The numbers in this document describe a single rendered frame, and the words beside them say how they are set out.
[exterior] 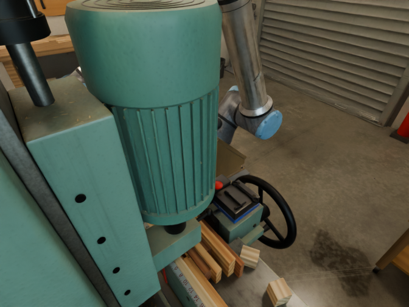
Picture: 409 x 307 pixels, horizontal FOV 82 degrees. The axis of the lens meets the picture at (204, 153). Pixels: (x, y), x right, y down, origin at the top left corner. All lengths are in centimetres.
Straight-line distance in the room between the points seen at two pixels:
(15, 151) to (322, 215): 199
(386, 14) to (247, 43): 259
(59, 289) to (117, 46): 26
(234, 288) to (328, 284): 119
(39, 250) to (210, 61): 25
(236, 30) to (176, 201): 64
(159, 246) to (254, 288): 26
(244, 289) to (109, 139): 50
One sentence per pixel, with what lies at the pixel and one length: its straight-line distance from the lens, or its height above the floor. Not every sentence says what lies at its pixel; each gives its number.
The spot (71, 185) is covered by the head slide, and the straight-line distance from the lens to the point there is 28.
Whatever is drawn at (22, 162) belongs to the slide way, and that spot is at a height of 137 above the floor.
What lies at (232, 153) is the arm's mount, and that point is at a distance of 126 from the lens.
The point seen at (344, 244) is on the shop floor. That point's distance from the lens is 199.
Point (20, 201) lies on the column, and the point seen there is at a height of 136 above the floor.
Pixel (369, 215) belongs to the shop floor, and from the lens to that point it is 226.
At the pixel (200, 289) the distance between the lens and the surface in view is 59.
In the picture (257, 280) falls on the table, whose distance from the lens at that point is 67.
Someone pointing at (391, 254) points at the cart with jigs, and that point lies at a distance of 179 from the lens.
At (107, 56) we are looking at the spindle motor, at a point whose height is 143.
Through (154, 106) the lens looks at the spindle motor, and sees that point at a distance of 27.
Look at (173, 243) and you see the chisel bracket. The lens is 55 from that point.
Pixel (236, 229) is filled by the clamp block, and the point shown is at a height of 95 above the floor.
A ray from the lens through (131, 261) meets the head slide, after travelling 43.
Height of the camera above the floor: 150
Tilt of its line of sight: 39 degrees down
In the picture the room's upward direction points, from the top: straight up
